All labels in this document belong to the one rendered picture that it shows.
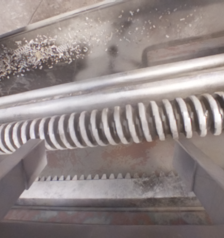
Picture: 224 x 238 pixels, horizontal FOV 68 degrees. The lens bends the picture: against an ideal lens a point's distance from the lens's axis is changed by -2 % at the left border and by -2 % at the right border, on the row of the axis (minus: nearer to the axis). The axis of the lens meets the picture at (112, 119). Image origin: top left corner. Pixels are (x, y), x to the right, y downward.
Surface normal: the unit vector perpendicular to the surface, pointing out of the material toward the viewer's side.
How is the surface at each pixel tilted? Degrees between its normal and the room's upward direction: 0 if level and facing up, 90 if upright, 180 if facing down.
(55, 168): 90
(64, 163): 90
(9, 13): 0
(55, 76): 0
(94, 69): 0
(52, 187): 90
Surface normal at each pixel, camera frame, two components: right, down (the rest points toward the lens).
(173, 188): -0.25, -0.78
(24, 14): -0.12, 0.61
